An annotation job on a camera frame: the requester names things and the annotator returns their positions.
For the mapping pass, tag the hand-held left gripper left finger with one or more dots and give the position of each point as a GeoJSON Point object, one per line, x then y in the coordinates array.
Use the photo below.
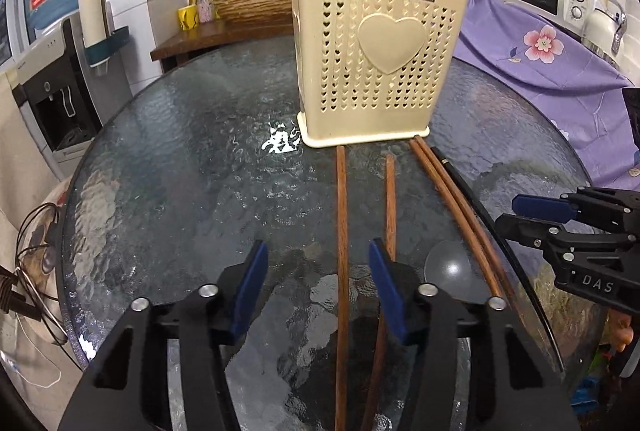
{"type": "Point", "coordinates": [250, 291]}

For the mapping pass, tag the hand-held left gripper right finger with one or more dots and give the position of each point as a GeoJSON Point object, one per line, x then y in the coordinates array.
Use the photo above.
{"type": "Point", "coordinates": [387, 291]}

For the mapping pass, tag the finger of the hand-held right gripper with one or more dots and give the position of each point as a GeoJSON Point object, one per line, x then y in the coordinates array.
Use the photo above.
{"type": "Point", "coordinates": [530, 231]}
{"type": "Point", "coordinates": [545, 208]}

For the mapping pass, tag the plain black chopstick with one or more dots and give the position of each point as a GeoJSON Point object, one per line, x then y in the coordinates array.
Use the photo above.
{"type": "Point", "coordinates": [460, 183]}

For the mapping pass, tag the cream plastic utensil holder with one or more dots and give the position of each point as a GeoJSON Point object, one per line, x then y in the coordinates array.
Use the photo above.
{"type": "Point", "coordinates": [380, 76]}

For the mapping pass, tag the person's right hand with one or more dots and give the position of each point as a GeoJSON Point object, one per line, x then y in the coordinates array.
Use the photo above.
{"type": "Point", "coordinates": [626, 328]}

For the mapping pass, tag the purple floral cloth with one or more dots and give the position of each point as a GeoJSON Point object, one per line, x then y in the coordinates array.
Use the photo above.
{"type": "Point", "coordinates": [540, 71]}

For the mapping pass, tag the floral seat cushion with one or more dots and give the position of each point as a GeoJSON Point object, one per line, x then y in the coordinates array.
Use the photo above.
{"type": "Point", "coordinates": [47, 241]}

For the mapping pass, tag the dark wooden counter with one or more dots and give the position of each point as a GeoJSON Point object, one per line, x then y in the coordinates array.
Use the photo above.
{"type": "Point", "coordinates": [215, 38]}

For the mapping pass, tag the beige cloth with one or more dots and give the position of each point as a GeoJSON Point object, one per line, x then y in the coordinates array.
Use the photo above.
{"type": "Point", "coordinates": [15, 151]}

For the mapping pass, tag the yellow cup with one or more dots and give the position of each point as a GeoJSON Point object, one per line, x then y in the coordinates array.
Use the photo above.
{"type": "Point", "coordinates": [187, 17]}

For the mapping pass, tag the teal plastic holder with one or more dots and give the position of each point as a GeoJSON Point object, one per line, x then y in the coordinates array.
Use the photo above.
{"type": "Point", "coordinates": [112, 43]}

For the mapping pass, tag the small pink floral bottle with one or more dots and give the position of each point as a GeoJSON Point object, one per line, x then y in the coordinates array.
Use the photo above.
{"type": "Point", "coordinates": [206, 10]}

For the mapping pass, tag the grey water dispenser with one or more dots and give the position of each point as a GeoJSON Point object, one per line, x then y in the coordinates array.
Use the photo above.
{"type": "Point", "coordinates": [50, 86]}

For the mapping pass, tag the woven basin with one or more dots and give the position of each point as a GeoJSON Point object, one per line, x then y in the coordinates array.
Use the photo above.
{"type": "Point", "coordinates": [255, 1]}

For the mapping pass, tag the white cup dispenser tube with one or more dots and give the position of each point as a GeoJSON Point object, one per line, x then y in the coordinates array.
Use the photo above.
{"type": "Point", "coordinates": [95, 16]}

